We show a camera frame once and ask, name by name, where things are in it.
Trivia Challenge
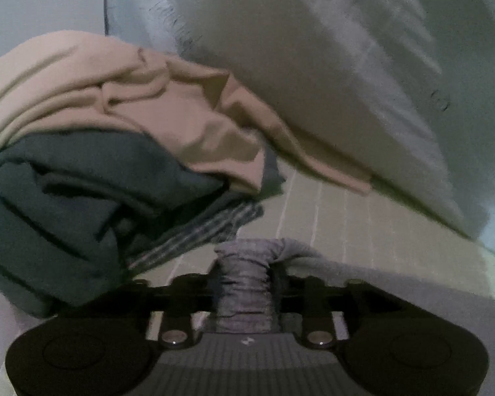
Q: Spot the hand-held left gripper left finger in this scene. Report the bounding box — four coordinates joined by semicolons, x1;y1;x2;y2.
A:
126;274;222;348

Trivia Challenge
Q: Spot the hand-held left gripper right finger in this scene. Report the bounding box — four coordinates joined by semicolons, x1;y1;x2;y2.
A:
271;274;381;349

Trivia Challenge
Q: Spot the grey garment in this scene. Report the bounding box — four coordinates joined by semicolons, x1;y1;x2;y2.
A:
212;237;493;336

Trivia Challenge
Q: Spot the blue striped cloth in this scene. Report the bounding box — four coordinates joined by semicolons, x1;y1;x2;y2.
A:
126;200;265;272

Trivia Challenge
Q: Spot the green grid mat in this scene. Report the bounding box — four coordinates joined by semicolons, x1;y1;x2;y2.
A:
130;159;495;298

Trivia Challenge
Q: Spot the dark teal garment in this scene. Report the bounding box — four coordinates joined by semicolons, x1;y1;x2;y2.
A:
0;132;288;319

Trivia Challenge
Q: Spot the beige garment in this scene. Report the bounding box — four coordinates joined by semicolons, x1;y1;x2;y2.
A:
0;30;374;196

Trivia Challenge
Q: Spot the pale blue bedsheet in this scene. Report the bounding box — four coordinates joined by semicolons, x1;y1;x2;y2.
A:
103;0;495;241

